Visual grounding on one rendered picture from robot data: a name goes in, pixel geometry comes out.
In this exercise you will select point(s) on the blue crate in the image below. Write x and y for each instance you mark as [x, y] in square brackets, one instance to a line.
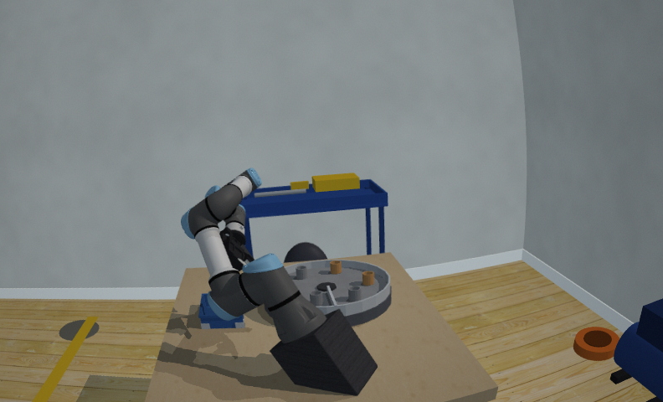
[213, 321]

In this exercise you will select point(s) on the grey metal sleeve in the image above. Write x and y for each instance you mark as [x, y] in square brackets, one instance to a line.
[354, 293]
[316, 298]
[301, 272]

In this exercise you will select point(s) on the bronze bushing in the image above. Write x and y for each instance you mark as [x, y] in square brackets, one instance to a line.
[368, 278]
[336, 267]

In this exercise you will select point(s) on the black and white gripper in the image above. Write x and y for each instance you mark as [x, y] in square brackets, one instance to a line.
[234, 249]

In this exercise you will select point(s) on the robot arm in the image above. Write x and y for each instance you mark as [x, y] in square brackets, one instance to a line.
[265, 281]

